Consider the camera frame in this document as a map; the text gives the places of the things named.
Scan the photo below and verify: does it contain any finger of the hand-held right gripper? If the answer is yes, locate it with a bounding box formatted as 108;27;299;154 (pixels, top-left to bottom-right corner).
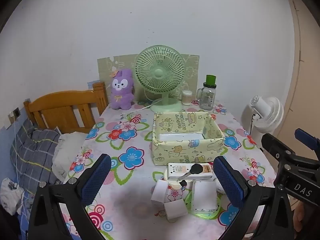
261;133;302;165
294;128;320;156

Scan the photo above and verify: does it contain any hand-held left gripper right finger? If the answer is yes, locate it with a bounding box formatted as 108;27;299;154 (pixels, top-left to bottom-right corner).
213;155;293;240

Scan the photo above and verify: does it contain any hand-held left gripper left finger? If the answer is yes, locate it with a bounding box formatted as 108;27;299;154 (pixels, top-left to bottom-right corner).
27;153;112;240

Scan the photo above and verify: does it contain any tall white box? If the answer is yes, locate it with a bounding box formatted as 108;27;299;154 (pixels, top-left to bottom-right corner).
192;180;218;212

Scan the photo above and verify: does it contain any black key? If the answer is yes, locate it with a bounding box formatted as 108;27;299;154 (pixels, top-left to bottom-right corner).
177;164;203;187

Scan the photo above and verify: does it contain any small white box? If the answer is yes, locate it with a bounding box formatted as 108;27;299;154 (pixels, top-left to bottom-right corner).
164;200;188;221
151;180;169;205

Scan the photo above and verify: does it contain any yellow printed storage box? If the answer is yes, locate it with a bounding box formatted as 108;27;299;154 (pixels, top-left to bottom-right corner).
152;111;225;167

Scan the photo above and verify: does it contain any white standing fan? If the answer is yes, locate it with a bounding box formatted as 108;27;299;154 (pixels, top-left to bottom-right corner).
240;95;285;153

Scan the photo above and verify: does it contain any white pillow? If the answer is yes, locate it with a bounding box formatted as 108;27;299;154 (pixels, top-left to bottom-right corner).
52;132;87;183

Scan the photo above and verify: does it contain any floral tablecloth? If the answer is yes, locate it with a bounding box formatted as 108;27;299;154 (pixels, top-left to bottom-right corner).
59;100;278;240

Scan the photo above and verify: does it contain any beige wooden door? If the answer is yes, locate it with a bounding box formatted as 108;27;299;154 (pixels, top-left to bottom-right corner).
282;0;320;155

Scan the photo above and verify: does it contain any grey plaid blanket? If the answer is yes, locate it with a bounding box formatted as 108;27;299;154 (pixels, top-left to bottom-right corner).
10;119;62;193

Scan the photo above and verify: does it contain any wooden bed headboard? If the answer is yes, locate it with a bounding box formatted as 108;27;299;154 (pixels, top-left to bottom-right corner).
24;81;109;134

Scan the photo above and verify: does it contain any glass jar mug green lid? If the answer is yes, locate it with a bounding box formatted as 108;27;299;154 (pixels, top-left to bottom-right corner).
196;75;217;111

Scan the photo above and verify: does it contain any white printed cloth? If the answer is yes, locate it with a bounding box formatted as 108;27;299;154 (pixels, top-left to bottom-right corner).
0;177;25;215

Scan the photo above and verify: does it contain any purple plush toy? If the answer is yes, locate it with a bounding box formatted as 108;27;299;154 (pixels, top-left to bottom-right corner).
110;69;136;111

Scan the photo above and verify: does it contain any cotton swab container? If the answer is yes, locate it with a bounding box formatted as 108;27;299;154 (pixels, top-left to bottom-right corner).
181;90;193;106

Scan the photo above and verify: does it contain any printed cardboard panel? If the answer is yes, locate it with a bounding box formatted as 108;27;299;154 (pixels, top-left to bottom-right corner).
97;54;200;105

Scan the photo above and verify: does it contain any green desk fan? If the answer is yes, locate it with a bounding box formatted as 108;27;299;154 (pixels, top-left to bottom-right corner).
135;45;186;113

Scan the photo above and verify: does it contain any white fan cable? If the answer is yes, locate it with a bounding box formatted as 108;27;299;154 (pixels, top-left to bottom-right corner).
130;99;163;115

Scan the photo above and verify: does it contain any wall socket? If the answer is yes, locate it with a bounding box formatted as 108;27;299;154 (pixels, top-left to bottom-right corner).
7;107;22;126

